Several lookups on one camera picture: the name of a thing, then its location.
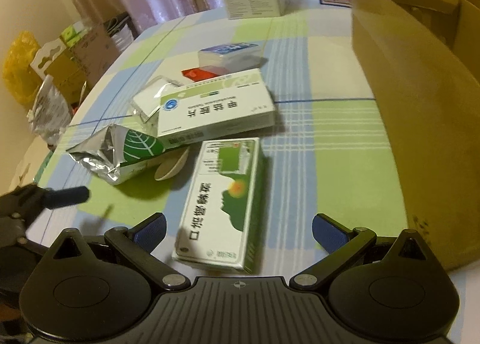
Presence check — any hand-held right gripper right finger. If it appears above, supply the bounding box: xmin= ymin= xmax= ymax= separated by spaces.
xmin=289 ymin=213 xmax=432 ymax=290

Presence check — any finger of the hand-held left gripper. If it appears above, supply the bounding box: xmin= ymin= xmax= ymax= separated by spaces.
xmin=42 ymin=186 xmax=91 ymax=210

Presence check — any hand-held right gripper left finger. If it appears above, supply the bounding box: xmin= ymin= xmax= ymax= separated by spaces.
xmin=49 ymin=212 xmax=192 ymax=292

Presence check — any silver foil pouch green leaf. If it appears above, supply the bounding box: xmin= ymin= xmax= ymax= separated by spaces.
xmin=65 ymin=123 xmax=167 ymax=186

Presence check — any small wooden spoon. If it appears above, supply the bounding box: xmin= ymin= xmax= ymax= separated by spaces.
xmin=154 ymin=149 xmax=190 ymax=181

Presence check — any tall green white medicine box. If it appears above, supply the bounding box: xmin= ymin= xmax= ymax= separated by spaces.
xmin=172 ymin=137 xmax=269 ymax=275

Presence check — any clear plastic blister package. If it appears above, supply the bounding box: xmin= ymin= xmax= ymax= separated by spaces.
xmin=129 ymin=75 xmax=182 ymax=129

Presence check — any large brown cardboard box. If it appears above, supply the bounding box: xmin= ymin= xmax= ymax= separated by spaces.
xmin=350 ymin=0 xmax=480 ymax=273

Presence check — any white crinkled plastic bag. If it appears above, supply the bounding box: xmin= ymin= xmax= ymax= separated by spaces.
xmin=28 ymin=75 xmax=72 ymax=144

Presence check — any plaid green blue bed sheet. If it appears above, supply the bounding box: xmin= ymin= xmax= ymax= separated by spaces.
xmin=22 ymin=0 xmax=432 ymax=279

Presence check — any yellow plastic bag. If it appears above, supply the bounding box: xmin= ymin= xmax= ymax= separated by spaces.
xmin=3 ymin=30 xmax=42 ymax=104

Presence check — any small brown cardboard box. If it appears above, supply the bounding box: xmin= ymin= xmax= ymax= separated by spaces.
xmin=45 ymin=23 xmax=132 ymax=104

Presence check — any white cardboard cutout piece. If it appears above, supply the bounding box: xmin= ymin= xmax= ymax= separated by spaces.
xmin=30 ymin=41 xmax=70 ymax=76

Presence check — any red foil packet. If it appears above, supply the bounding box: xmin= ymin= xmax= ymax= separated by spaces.
xmin=181 ymin=66 xmax=222 ymax=84

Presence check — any green tissue pack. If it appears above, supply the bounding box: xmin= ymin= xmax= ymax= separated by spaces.
xmin=60 ymin=23 xmax=89 ymax=46

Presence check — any clear plastic box blue label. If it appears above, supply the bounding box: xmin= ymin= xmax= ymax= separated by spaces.
xmin=198 ymin=42 xmax=263 ymax=76

